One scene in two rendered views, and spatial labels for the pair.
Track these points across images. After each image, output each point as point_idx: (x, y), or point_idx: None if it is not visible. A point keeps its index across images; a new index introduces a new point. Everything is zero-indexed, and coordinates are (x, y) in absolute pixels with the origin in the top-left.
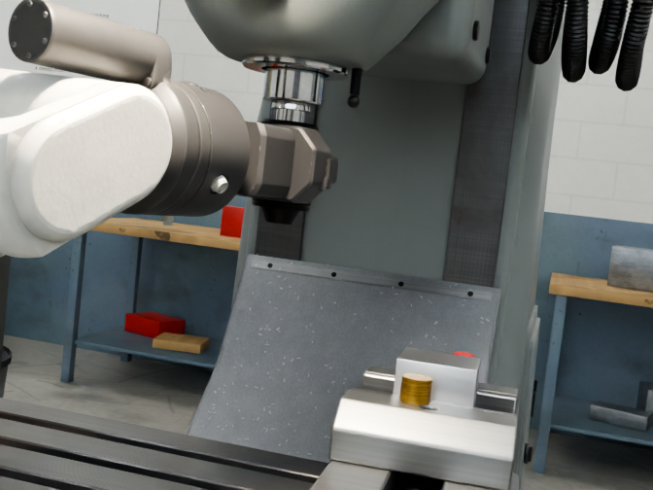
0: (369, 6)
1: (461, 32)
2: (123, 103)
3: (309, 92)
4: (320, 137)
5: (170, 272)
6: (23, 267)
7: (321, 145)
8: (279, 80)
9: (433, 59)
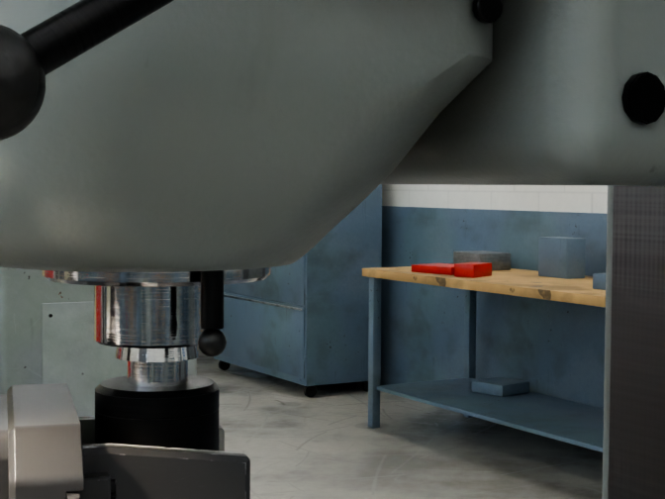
0: (43, 166)
1: (567, 118)
2: None
3: (137, 329)
4: (71, 444)
5: None
6: None
7: (49, 466)
8: (94, 305)
9: (556, 184)
